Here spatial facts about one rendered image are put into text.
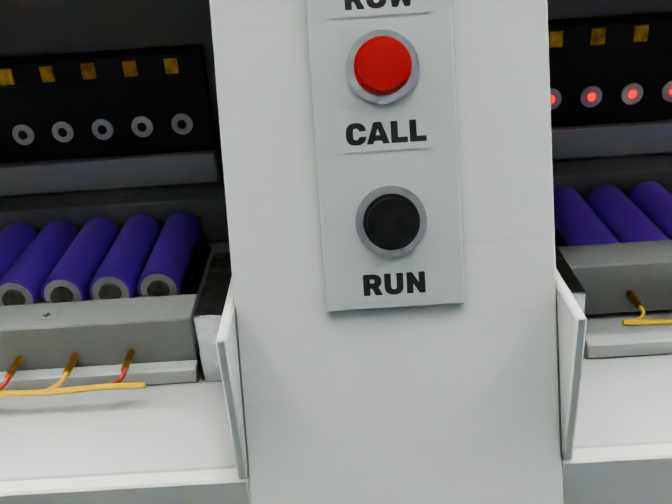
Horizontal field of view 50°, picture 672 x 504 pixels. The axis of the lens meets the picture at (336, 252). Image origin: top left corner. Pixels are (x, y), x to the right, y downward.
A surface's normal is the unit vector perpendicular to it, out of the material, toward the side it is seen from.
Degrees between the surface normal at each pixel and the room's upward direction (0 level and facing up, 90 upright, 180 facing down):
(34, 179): 110
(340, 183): 90
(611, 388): 20
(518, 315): 90
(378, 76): 90
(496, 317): 90
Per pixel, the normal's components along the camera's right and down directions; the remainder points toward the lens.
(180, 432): -0.07, -0.89
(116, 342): 0.01, 0.44
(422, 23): -0.01, 0.11
